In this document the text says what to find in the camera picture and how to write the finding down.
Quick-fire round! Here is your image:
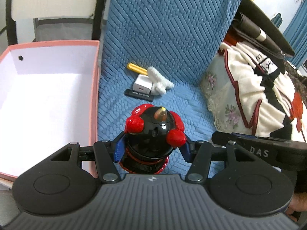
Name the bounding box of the yellow handled screwdriver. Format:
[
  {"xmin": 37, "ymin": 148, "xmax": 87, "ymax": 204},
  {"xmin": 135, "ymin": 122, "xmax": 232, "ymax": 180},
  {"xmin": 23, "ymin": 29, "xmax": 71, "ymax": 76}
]
[{"xmin": 126, "ymin": 63, "xmax": 148, "ymax": 75}]

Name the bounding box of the blue textured sofa cover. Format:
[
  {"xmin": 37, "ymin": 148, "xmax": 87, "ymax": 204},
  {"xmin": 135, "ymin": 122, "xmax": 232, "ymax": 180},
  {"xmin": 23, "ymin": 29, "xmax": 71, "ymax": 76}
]
[{"xmin": 97, "ymin": 0, "xmax": 250, "ymax": 180}]

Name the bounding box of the black bag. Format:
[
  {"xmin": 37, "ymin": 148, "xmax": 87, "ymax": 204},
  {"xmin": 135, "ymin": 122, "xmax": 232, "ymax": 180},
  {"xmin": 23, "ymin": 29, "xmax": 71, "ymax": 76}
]
[{"xmin": 232, "ymin": 0, "xmax": 295, "ymax": 59}]

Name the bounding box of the pink storage box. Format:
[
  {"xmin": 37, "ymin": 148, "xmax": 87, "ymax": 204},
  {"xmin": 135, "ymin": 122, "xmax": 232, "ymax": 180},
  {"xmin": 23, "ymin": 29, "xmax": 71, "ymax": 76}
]
[{"xmin": 1, "ymin": 40, "xmax": 100, "ymax": 182}]

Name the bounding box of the person's hand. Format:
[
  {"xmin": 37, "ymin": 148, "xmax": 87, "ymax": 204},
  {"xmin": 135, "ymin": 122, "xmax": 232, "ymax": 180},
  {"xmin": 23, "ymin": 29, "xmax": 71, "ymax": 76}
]
[{"xmin": 286, "ymin": 192, "xmax": 307, "ymax": 222}]

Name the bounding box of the blue curtain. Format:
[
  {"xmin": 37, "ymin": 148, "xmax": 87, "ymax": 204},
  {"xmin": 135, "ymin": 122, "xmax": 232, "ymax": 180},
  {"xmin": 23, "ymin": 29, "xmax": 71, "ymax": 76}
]
[{"xmin": 283, "ymin": 0, "xmax": 307, "ymax": 67}]

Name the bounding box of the black rectangular stick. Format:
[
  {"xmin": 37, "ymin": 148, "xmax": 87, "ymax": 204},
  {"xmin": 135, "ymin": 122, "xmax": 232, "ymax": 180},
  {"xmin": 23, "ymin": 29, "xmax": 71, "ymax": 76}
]
[{"xmin": 124, "ymin": 89, "xmax": 154, "ymax": 102}]

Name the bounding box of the floral lace cushion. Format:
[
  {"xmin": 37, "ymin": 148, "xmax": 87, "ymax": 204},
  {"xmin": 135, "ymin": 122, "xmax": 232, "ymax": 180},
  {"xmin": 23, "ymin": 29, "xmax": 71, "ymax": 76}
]
[{"xmin": 200, "ymin": 55, "xmax": 251, "ymax": 134}]

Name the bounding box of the cream blanket red trim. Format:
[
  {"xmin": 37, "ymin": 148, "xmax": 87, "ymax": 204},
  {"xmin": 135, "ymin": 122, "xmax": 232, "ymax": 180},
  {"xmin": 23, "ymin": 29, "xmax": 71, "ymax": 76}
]
[{"xmin": 218, "ymin": 42, "xmax": 306, "ymax": 142}]

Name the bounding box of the white fluffy cloth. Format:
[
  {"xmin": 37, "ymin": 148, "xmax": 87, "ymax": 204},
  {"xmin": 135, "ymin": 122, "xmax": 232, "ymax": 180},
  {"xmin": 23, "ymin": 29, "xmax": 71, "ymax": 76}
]
[{"xmin": 147, "ymin": 67, "xmax": 174, "ymax": 96}]

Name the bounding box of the white USB-C charger block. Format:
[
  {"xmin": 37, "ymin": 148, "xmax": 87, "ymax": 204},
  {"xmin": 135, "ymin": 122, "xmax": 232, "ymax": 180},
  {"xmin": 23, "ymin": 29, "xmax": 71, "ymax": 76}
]
[{"xmin": 132, "ymin": 74, "xmax": 153, "ymax": 94}]

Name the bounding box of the red black figurine toy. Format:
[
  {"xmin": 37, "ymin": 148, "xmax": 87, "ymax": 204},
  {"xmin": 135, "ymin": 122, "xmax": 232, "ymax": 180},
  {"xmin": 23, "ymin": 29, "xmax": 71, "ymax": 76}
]
[{"xmin": 119, "ymin": 103, "xmax": 187, "ymax": 174}]

